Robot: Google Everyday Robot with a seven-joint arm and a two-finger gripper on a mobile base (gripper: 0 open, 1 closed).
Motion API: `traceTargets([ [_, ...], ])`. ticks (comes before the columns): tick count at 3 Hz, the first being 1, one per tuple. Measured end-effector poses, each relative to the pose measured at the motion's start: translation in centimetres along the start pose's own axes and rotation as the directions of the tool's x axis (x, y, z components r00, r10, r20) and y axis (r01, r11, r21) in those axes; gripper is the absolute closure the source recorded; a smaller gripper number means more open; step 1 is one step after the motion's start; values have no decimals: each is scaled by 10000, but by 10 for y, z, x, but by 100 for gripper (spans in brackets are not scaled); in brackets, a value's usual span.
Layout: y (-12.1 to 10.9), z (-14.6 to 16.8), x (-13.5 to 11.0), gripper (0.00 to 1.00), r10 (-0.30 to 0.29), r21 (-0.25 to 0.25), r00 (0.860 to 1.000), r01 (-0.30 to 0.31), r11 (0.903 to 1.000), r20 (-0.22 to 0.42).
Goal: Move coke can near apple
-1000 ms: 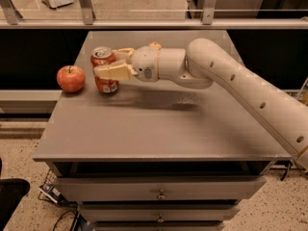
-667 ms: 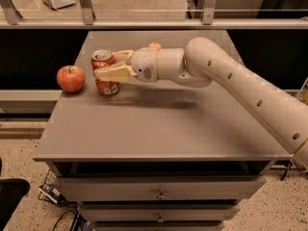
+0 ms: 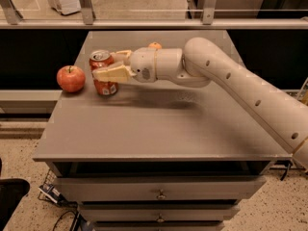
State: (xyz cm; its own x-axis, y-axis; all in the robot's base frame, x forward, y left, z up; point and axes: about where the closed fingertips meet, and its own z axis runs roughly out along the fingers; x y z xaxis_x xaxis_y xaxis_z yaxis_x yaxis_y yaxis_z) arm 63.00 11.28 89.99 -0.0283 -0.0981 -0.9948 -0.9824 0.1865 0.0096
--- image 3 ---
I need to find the metal window railing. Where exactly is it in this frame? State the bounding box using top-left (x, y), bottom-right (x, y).
top-left (0, 0), bottom-right (308, 30)

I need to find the top grey drawer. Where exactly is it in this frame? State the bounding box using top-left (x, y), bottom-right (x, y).
top-left (54, 176), bottom-right (266, 202)

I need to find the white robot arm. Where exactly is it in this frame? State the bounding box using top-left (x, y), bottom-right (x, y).
top-left (92, 38), bottom-right (308, 168)

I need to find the bottom grey drawer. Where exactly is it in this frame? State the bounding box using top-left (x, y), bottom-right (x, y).
top-left (94, 222), bottom-right (224, 231)

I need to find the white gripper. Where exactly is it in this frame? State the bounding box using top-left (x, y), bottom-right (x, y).
top-left (92, 47), bottom-right (157, 83)

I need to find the grey drawer cabinet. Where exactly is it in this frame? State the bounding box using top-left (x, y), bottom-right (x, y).
top-left (32, 30), bottom-right (294, 231)

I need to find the red coke can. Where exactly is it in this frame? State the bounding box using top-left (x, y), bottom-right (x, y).
top-left (89, 50), bottom-right (118, 96)

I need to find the orange fruit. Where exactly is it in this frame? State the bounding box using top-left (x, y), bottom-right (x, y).
top-left (148, 42), bottom-right (163, 49)

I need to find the red apple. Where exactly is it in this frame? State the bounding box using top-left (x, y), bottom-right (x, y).
top-left (57, 65), bottom-right (86, 92)

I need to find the black floor cable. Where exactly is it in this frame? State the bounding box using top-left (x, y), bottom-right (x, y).
top-left (52, 210), bottom-right (81, 231)

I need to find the yellow metal frame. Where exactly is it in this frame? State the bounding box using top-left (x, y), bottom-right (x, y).
top-left (296, 78), bottom-right (308, 106)

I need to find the middle grey drawer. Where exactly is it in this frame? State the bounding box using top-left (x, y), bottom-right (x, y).
top-left (79, 204), bottom-right (240, 222)

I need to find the black chair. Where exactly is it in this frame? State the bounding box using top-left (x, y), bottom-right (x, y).
top-left (0, 157), bottom-right (31, 229)

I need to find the wire basket on floor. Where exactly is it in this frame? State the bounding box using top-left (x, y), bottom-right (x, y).
top-left (38, 169), bottom-right (66, 206)

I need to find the grey drawer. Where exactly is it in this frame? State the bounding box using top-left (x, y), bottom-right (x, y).
top-left (79, 204), bottom-right (240, 222)
top-left (54, 176), bottom-right (266, 202)
top-left (94, 222), bottom-right (224, 231)

